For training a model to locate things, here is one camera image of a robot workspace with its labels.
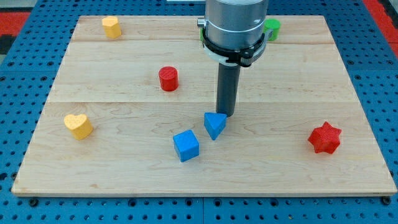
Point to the green cylinder block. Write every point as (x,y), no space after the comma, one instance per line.
(271,29)

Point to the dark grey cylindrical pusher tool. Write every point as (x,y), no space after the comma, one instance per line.
(227,88)

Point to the red cylinder block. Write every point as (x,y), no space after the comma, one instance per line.
(168,77)

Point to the blue triangle block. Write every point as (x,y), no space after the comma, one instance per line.
(214,123)

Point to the yellow heart block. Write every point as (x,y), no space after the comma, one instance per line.
(79,125)

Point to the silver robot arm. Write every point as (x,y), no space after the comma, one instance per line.
(232,31)

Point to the red star block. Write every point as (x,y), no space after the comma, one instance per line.
(325,138)

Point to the yellow pentagon block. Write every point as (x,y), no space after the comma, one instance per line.
(111,27)

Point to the blue cube block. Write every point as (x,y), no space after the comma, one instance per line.
(186,145)

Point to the wooden board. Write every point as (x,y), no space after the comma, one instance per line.
(299,83)

